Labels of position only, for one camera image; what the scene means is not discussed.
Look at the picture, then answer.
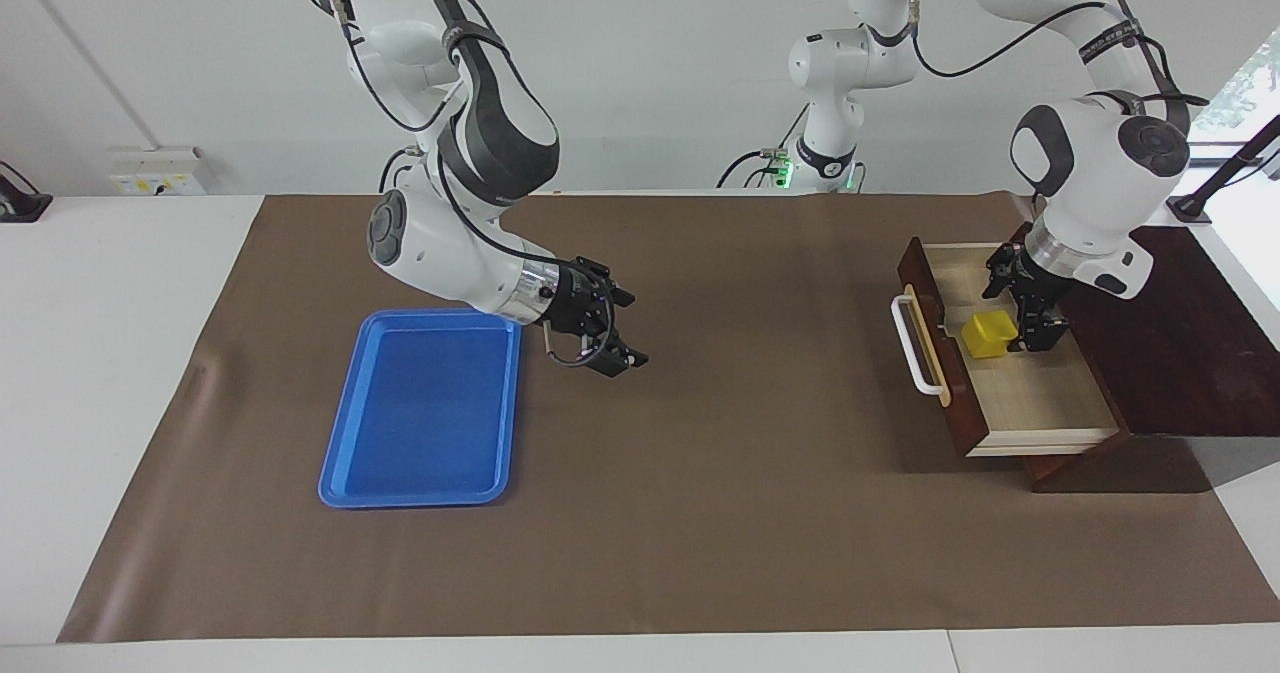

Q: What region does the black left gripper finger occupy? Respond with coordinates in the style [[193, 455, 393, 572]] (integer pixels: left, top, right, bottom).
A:
[[1015, 292, 1070, 355], [984, 245, 1016, 303]]

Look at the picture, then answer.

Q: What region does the bright window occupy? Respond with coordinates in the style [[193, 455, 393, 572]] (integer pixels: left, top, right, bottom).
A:
[[1190, 28, 1280, 149]]

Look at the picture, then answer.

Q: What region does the yellow cube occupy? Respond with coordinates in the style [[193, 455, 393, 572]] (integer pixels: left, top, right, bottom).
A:
[[961, 312, 1019, 360]]

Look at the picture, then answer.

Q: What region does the black arm base cable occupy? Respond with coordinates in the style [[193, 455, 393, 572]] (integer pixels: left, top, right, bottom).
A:
[[378, 146, 421, 194], [716, 103, 813, 191]]

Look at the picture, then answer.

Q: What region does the wooden drawer with white handle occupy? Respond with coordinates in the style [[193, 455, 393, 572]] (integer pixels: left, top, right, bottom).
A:
[[891, 236, 1121, 458]]

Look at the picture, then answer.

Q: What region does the blue plastic tray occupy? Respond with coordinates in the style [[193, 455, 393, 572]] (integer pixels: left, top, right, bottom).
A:
[[318, 308, 523, 510]]

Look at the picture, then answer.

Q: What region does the black right arm base cable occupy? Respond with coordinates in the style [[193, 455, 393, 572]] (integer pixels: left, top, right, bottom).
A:
[[378, 146, 421, 194]]

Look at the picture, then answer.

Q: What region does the brown table mat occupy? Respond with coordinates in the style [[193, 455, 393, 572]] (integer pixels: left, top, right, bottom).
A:
[[57, 193, 1280, 644]]

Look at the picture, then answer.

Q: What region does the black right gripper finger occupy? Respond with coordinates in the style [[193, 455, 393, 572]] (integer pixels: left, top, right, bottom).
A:
[[575, 256, 637, 310], [578, 325, 650, 380]]

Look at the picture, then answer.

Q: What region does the white wall socket box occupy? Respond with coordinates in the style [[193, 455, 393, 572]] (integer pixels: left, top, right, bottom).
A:
[[108, 146, 208, 197]]

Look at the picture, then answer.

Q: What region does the black camera stand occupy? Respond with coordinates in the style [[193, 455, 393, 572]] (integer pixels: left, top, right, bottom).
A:
[[1165, 113, 1280, 224]]

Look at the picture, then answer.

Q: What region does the black left arm base cable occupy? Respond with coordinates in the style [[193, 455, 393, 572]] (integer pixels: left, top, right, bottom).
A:
[[716, 103, 813, 191]]

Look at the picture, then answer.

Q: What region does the dark wooden drawer cabinet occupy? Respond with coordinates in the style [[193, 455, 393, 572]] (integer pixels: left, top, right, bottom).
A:
[[1015, 221, 1280, 494]]

